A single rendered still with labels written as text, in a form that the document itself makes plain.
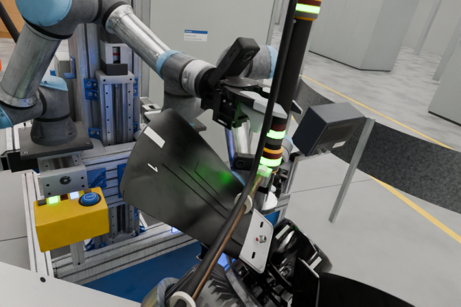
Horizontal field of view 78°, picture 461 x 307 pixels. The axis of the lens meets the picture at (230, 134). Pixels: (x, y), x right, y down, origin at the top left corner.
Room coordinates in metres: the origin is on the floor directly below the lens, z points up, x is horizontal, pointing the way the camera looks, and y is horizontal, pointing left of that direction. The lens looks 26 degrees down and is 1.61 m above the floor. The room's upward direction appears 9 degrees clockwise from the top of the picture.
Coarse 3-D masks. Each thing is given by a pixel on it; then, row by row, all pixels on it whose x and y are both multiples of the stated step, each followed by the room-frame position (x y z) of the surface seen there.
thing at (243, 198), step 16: (288, 16) 0.36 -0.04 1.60; (288, 32) 0.36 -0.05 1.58; (272, 80) 0.36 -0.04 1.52; (272, 96) 0.36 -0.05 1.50; (256, 160) 0.35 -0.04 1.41; (240, 208) 0.29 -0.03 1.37; (224, 224) 0.26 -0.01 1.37; (208, 256) 0.21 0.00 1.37; (192, 288) 0.17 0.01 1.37; (176, 304) 0.16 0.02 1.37; (192, 304) 0.16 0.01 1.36
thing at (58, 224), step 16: (80, 192) 0.61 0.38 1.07; (96, 192) 0.62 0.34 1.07; (48, 208) 0.53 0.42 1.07; (64, 208) 0.54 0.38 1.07; (80, 208) 0.55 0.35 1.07; (96, 208) 0.56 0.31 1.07; (48, 224) 0.49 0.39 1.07; (64, 224) 0.51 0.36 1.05; (80, 224) 0.53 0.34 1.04; (96, 224) 0.55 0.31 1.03; (48, 240) 0.48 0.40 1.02; (64, 240) 0.50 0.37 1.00; (80, 240) 0.52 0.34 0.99
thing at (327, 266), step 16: (288, 224) 0.40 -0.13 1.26; (272, 240) 0.38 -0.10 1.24; (288, 240) 0.37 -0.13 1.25; (304, 240) 0.36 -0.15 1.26; (272, 256) 0.35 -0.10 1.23; (288, 256) 0.35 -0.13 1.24; (304, 256) 0.35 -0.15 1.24; (320, 256) 0.35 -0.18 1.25; (240, 272) 0.33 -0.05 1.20; (272, 272) 0.34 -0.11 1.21; (288, 272) 0.33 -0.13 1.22; (256, 288) 0.31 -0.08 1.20; (272, 288) 0.32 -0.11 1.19; (288, 288) 0.32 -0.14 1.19; (272, 304) 0.29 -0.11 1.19
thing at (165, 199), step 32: (160, 128) 0.38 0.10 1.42; (192, 128) 0.45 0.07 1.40; (128, 160) 0.28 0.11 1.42; (160, 160) 0.32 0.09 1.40; (192, 160) 0.37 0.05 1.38; (128, 192) 0.25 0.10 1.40; (160, 192) 0.29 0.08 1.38; (192, 192) 0.33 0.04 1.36; (224, 192) 0.37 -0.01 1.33; (192, 224) 0.29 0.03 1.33
